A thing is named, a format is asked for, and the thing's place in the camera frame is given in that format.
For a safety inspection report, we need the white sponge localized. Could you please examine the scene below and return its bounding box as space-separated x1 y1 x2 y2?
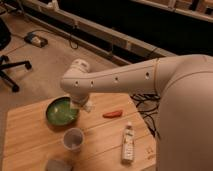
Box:
83 101 94 113

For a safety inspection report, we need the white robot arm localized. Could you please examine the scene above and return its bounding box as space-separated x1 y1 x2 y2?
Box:
61 54 213 171

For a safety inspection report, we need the green ceramic bowl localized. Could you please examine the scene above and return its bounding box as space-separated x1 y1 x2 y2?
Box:
46 97 79 126

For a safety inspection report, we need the orange carrot toy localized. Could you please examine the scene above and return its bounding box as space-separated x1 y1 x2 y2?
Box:
102 110 123 118

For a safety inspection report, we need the white plastic bottle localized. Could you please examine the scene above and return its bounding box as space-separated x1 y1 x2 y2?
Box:
121 122 134 163

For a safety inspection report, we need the grey round object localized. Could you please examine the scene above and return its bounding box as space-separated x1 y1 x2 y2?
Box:
46 159 73 171

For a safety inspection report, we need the power strip on floor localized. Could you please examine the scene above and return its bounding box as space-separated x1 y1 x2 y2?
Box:
24 33 48 48

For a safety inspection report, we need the black office chair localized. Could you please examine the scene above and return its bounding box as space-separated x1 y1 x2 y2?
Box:
0 18 32 92

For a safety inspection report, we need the black floor cable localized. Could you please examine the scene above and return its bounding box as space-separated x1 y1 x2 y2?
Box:
33 29 80 50

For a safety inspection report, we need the black cable bundle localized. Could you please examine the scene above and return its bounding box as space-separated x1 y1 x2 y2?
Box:
130 93 162 138

